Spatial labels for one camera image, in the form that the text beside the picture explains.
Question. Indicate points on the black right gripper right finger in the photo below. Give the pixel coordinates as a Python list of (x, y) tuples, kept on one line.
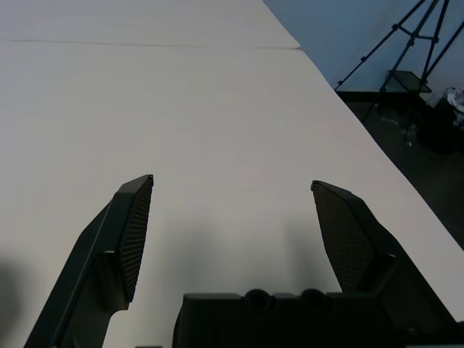
[(348, 235)]

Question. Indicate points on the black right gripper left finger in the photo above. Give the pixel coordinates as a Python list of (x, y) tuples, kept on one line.
[(105, 235)]

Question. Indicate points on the small black step stand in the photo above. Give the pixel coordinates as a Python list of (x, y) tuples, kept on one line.
[(409, 80)]

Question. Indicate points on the white crumpled plastic bag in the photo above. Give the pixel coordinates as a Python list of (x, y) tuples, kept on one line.
[(457, 101)]

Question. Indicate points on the black camera tripod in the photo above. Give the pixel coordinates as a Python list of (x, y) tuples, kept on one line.
[(407, 34)]

